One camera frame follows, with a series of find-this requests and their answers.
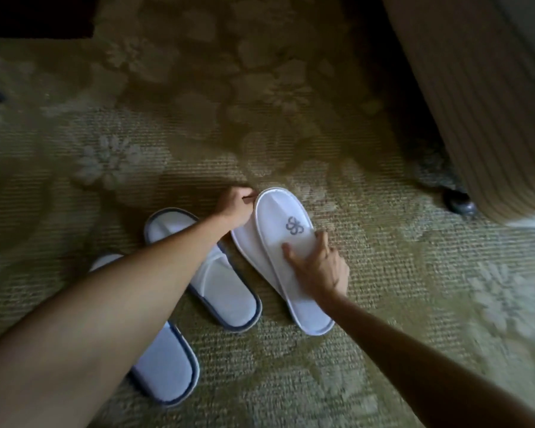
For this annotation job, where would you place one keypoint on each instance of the white slipper with blue trim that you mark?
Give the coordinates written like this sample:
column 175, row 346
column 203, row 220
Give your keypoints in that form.
column 165, row 365
column 227, row 289

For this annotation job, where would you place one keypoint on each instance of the white slipper with grey emblem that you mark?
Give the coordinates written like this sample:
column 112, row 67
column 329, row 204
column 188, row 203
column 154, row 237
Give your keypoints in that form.
column 278, row 213

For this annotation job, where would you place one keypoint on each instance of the beige striped armchair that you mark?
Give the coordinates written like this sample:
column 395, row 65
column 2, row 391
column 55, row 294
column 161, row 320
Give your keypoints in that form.
column 481, row 97

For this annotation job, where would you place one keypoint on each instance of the plain white slipper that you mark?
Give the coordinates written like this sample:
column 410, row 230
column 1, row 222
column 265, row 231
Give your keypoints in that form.
column 252, row 249

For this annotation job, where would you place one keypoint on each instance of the dark round furniture foot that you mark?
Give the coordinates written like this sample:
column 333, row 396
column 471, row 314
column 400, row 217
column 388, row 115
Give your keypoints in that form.
column 459, row 204

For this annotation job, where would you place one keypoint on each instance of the person's right thumb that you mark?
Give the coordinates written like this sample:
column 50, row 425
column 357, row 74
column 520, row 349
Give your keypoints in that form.
column 290, row 256

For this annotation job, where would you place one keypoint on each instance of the person's left hand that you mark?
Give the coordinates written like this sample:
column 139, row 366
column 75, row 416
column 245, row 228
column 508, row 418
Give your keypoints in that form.
column 234, row 209

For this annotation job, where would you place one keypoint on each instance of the person's right hand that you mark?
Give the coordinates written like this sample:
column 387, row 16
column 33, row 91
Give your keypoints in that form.
column 323, row 274

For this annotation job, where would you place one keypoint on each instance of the person's left forearm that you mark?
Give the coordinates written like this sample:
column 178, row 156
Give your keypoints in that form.
column 98, row 316

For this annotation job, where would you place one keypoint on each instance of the person's right forearm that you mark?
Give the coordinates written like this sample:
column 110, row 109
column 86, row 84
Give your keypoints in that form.
column 428, row 369

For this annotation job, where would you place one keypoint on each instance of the person's left fingers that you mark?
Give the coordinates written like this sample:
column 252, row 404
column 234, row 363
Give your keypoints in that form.
column 248, row 194

